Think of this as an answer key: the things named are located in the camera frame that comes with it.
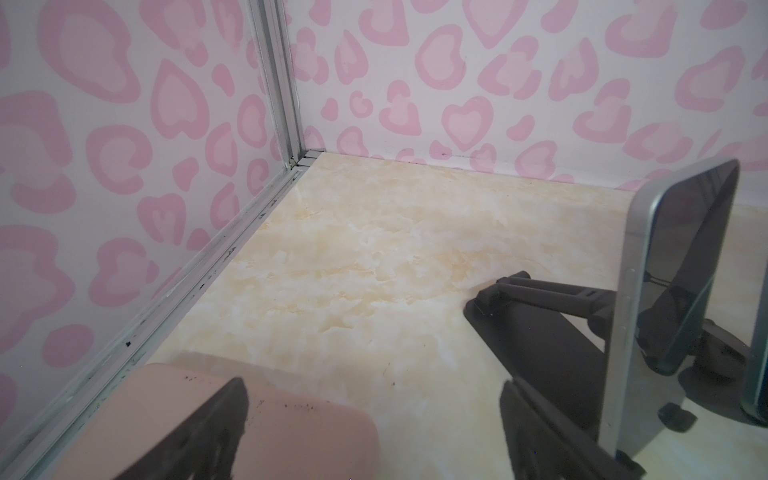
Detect black round phone stand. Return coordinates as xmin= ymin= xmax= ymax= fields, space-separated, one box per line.
xmin=678 ymin=319 xmax=755 ymax=424

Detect pink rectangular case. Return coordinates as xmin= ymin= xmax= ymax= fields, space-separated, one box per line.
xmin=52 ymin=363 xmax=379 ymax=479

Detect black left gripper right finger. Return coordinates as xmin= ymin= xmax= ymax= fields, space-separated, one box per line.
xmin=499 ymin=378 xmax=645 ymax=479

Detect silver-edged phone on round stand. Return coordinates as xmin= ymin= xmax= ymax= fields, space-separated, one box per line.
xmin=741 ymin=281 xmax=767 ymax=424

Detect silver phone on folding stand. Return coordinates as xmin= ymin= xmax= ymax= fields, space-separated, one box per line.
xmin=597 ymin=157 xmax=740 ymax=456

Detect black folding phone stand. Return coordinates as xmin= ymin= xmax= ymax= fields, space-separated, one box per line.
xmin=464 ymin=271 xmax=697 ymax=448

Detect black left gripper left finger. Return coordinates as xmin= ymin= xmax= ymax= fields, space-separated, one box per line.
xmin=116 ymin=377 xmax=249 ymax=480

